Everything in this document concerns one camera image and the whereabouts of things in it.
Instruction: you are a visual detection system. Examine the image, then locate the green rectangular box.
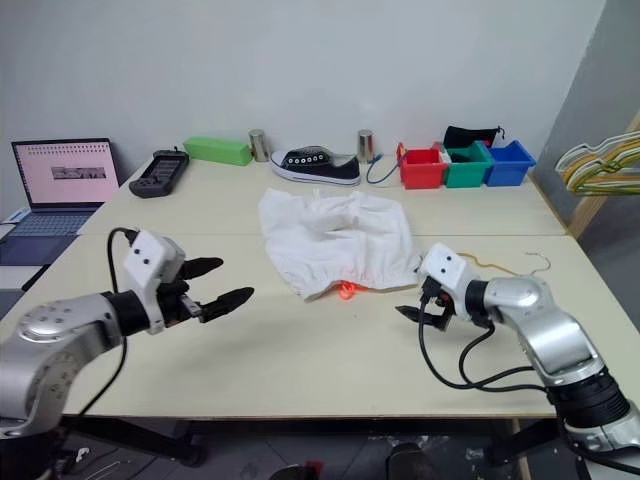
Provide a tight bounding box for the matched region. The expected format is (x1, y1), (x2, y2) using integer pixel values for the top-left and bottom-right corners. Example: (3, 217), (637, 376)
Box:
(181, 135), (253, 167)

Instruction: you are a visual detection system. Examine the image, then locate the black handheld controller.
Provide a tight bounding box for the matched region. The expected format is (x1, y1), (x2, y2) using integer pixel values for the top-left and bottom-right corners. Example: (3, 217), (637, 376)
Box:
(128, 146), (192, 200)

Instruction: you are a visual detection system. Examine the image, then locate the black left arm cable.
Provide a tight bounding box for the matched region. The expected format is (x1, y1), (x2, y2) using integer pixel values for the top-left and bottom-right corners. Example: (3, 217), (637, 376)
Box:
(77, 226), (139, 417)

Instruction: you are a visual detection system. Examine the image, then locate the shiny metal cylinder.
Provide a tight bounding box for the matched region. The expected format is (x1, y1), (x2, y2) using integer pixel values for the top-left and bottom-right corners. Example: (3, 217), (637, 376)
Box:
(247, 128), (272, 163)
(356, 128), (377, 165)

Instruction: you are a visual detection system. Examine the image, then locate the blue cable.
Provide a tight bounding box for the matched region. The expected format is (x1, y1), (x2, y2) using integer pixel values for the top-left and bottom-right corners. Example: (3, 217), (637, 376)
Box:
(365, 154), (402, 187)

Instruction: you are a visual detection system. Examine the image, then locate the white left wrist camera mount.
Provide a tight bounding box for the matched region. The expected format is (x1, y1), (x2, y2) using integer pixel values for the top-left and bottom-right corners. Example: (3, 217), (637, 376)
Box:
(122, 230), (187, 336)

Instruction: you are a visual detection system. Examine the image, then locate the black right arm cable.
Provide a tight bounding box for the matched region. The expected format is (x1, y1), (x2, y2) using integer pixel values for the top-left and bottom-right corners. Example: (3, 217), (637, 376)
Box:
(418, 287), (552, 392)

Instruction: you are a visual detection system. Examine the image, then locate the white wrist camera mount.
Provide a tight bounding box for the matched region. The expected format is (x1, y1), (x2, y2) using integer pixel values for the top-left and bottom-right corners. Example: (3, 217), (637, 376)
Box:
(415, 242), (482, 322)
(122, 230), (187, 336)

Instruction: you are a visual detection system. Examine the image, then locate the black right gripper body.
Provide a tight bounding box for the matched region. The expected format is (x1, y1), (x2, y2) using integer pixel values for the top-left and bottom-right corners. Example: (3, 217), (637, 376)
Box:
(419, 278), (455, 333)

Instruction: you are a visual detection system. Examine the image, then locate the black drawstring pouch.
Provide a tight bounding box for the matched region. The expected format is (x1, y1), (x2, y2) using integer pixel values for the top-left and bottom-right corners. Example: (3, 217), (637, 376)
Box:
(441, 124), (507, 151)

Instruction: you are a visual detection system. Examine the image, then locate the white cloth garment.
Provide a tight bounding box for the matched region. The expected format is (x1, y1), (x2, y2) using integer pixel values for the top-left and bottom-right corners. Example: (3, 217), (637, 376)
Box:
(256, 186), (422, 303)

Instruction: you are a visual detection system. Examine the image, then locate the black table frame leg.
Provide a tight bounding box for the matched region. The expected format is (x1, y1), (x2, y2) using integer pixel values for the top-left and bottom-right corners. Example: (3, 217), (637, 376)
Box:
(58, 416), (212, 470)
(486, 416), (567, 467)

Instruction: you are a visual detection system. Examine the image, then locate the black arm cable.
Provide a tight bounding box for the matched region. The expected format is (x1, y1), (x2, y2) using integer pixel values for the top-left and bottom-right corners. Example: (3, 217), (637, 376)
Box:
(77, 226), (139, 417)
(418, 287), (552, 392)

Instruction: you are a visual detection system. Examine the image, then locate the green plastic bin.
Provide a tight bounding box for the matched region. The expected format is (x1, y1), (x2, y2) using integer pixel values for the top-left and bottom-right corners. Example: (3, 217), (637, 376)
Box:
(441, 140), (494, 190)

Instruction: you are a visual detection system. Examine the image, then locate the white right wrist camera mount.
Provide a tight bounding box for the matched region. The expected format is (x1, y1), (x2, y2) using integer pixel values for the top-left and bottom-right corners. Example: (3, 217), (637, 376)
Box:
(415, 242), (482, 322)

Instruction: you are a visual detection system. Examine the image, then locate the dark rounded shape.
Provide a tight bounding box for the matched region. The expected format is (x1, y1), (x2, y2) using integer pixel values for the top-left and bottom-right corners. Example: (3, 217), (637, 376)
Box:
(388, 441), (437, 480)

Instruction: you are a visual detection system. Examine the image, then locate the open laptop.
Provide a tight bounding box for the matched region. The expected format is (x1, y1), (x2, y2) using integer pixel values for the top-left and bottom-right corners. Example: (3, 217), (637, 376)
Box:
(0, 136), (122, 267)

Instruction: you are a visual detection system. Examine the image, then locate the red plastic bin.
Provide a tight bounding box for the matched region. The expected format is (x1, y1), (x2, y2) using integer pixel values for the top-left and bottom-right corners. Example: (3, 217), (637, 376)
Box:
(396, 141), (450, 192)

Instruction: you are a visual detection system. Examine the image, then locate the black canvas sneaker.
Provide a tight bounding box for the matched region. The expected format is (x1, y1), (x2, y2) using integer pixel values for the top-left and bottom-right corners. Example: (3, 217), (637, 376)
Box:
(269, 145), (363, 188)

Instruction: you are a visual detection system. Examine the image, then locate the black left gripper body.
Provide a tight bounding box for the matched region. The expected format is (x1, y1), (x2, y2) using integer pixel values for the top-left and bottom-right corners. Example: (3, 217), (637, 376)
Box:
(156, 259), (207, 329)

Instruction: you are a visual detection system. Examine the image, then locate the blue plastic bin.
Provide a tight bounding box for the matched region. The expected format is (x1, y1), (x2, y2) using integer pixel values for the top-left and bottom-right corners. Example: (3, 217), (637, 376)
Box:
(483, 139), (538, 188)

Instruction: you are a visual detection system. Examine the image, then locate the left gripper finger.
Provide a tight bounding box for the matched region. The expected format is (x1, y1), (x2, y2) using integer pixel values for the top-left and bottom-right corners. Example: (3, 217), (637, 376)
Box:
(180, 256), (225, 283)
(198, 286), (256, 325)

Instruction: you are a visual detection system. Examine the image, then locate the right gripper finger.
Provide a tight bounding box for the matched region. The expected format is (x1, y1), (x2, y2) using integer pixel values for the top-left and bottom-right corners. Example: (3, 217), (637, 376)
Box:
(394, 305), (426, 325)

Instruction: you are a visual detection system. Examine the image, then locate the wooden clothes rack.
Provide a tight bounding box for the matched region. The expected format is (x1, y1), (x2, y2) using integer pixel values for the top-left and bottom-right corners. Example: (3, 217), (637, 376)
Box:
(568, 111), (640, 242)

